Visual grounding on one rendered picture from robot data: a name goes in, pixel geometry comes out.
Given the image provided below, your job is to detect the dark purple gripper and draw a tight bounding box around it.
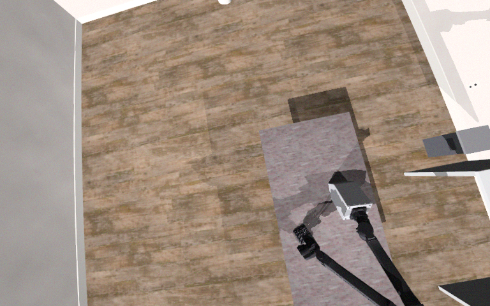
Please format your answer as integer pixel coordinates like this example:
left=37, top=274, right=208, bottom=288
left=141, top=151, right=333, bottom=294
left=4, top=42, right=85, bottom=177
left=303, top=233, right=315, bottom=243

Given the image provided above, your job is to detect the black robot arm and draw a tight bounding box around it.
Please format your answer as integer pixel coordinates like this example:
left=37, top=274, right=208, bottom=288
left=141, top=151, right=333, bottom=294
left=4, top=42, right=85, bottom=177
left=297, top=207, right=424, bottom=306

